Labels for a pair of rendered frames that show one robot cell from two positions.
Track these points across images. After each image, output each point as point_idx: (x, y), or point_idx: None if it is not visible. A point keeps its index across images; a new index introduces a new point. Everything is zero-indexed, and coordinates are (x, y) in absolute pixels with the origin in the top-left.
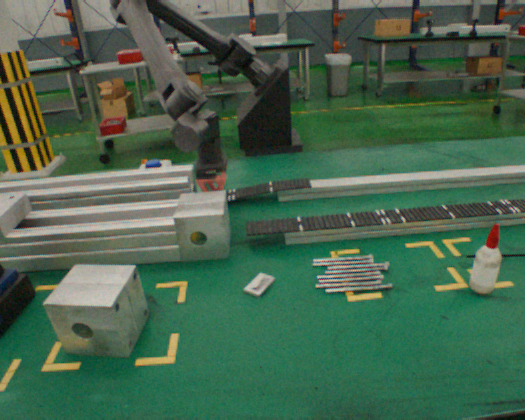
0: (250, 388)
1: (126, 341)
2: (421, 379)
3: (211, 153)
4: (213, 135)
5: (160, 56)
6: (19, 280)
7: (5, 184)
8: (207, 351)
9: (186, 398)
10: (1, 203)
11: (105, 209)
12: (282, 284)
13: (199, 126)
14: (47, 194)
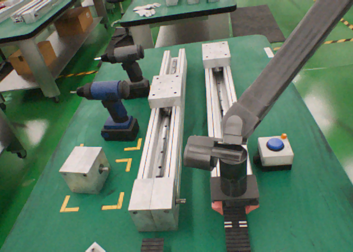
0: (27, 247)
1: (71, 187)
2: None
3: (220, 182)
4: (222, 173)
5: (264, 70)
6: (125, 130)
7: (227, 77)
8: (59, 225)
9: (37, 219)
10: (168, 92)
11: (170, 139)
12: None
13: (195, 155)
14: (206, 102)
